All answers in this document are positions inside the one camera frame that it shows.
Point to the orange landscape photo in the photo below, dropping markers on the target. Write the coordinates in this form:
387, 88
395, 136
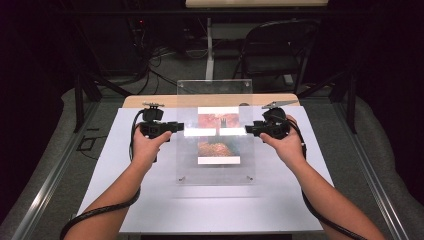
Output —
218, 150

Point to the wooden table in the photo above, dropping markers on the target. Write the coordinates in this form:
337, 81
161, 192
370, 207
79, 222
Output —
156, 99

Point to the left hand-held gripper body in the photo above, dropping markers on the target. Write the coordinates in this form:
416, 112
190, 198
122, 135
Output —
151, 128

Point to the clear acrylic photo frame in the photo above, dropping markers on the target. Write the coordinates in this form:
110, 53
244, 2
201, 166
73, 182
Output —
213, 173

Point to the white work board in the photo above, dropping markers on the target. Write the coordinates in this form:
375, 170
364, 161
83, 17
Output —
206, 206

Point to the person's right hand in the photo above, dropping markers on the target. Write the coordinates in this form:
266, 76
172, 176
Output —
290, 148

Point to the person's left hand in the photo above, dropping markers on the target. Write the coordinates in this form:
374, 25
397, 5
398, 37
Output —
145, 150

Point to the dark round table grommet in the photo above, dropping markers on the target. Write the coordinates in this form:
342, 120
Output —
244, 104

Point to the white table leg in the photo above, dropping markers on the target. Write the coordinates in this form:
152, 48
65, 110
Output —
209, 60

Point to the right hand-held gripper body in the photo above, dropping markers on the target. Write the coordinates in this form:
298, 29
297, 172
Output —
275, 126

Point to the light tabletop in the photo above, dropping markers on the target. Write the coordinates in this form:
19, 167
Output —
256, 3

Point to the black folding chair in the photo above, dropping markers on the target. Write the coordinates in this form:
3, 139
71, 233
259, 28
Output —
276, 63

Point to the black metal stand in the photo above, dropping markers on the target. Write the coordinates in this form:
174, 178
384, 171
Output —
350, 96
79, 100

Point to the dark equipment with red light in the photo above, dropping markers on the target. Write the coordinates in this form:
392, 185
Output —
140, 33

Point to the aluminium rail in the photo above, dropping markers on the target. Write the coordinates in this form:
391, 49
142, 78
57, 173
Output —
50, 180
370, 180

